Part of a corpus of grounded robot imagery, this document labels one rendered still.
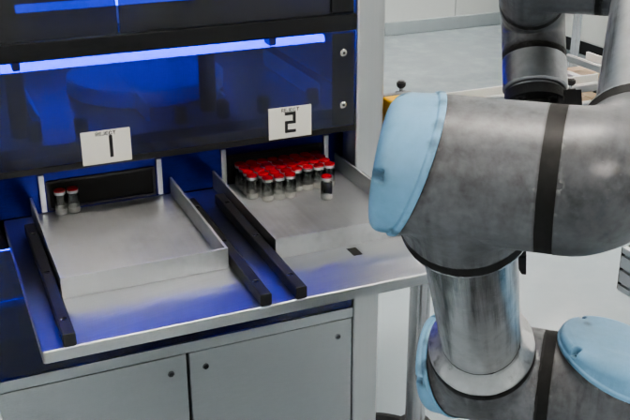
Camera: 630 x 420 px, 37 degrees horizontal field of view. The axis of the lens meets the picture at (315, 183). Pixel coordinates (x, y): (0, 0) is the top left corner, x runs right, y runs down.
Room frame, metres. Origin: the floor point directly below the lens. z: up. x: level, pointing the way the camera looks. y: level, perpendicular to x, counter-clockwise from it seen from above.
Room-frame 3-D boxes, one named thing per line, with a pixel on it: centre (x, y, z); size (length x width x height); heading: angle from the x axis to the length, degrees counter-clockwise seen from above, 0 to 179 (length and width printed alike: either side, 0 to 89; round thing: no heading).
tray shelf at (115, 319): (1.46, 0.14, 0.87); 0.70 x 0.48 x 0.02; 113
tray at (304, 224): (1.59, 0.01, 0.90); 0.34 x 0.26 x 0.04; 23
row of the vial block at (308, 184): (1.67, 0.04, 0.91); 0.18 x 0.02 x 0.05; 113
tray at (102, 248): (1.46, 0.32, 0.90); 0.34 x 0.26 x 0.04; 23
